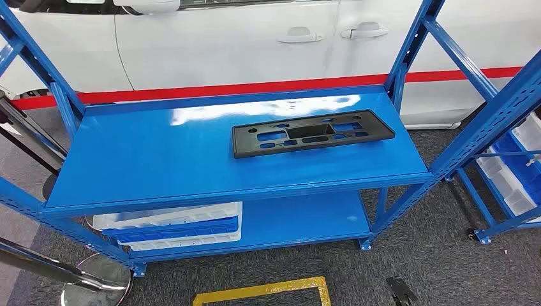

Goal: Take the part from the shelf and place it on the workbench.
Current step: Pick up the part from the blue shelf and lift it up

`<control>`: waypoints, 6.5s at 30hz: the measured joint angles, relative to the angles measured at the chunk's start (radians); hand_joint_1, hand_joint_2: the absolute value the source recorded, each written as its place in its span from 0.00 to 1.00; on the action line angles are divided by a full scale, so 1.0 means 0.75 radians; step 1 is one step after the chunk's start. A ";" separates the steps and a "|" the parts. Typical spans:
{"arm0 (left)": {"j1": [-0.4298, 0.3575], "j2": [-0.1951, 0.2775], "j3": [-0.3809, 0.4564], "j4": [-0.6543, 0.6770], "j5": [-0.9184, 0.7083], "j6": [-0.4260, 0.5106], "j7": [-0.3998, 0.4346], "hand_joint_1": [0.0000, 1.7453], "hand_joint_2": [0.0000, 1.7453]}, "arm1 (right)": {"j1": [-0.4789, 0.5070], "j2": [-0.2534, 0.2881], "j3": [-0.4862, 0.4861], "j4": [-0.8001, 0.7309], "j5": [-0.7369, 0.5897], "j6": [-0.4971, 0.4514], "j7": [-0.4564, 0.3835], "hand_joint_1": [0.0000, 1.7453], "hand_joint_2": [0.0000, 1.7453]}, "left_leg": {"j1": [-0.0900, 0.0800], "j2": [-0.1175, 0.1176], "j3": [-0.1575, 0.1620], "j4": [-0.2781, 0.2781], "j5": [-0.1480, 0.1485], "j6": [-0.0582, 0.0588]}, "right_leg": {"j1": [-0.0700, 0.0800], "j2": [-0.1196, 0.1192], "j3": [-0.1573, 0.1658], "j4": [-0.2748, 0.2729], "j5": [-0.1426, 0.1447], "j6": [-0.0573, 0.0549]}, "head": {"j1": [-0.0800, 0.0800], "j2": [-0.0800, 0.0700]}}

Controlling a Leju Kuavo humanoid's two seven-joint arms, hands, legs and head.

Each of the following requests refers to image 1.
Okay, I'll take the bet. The black plastic plate bracket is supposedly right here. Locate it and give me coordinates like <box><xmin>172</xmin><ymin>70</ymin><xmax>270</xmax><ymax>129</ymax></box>
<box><xmin>231</xmin><ymin>110</ymin><xmax>396</xmax><ymax>160</ymax></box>

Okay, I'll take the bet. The blue metal shelf rack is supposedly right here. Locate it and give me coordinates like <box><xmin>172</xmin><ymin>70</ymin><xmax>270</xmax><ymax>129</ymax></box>
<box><xmin>0</xmin><ymin>0</ymin><xmax>541</xmax><ymax>279</ymax></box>

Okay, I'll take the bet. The white car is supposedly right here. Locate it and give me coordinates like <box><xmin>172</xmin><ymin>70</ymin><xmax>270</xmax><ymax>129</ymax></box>
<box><xmin>0</xmin><ymin>0</ymin><xmax>541</xmax><ymax>131</ymax></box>

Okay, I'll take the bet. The yellow floor tape square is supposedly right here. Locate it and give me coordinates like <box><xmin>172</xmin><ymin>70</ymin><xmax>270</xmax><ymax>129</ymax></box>
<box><xmin>193</xmin><ymin>276</ymin><xmax>332</xmax><ymax>306</ymax></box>

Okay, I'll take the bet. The white plastic bin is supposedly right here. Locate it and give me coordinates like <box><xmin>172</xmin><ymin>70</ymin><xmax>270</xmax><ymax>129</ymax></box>
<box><xmin>512</xmin><ymin>112</ymin><xmax>541</xmax><ymax>154</ymax></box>
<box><xmin>477</xmin><ymin>147</ymin><xmax>538</xmax><ymax>217</ymax></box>

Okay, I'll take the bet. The black barrier belt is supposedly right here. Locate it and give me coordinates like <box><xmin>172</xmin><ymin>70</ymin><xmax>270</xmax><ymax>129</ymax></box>
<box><xmin>0</xmin><ymin>124</ymin><xmax>61</xmax><ymax>177</ymax></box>

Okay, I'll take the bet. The blue wheeled bin rack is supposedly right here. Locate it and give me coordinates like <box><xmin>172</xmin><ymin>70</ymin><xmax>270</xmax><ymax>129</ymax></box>
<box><xmin>456</xmin><ymin>110</ymin><xmax>541</xmax><ymax>246</ymax></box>

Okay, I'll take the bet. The blue plastic bin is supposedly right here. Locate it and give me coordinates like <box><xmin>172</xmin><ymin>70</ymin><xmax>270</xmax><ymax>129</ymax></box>
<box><xmin>492</xmin><ymin>131</ymin><xmax>541</xmax><ymax>206</ymax></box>

